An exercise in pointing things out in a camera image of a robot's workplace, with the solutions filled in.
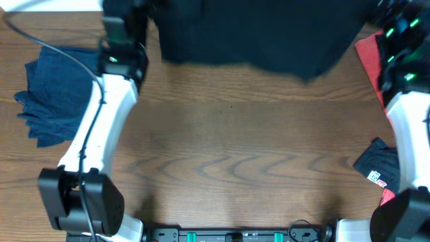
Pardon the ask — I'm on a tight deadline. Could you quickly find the folded navy blue garment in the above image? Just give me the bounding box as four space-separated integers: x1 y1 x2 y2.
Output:
14 47 93 148

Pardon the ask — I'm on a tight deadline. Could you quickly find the black garment with logo tag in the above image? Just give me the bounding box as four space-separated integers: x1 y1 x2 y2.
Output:
353 137 400 194

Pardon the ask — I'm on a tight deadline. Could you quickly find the black t-shirt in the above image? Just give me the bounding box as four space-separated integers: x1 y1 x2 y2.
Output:
149 0 378 81

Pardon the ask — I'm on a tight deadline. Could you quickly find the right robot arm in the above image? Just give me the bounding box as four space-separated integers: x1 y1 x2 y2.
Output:
320 1 429 241

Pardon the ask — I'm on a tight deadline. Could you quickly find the black mounting rail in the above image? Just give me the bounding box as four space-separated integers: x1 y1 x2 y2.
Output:
138 226 336 242

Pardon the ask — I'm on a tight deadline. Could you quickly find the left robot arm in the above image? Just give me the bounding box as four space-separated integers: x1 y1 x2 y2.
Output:
38 1 150 241

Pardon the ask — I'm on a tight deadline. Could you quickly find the red garment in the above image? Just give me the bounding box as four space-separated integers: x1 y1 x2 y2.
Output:
354 30 397 206

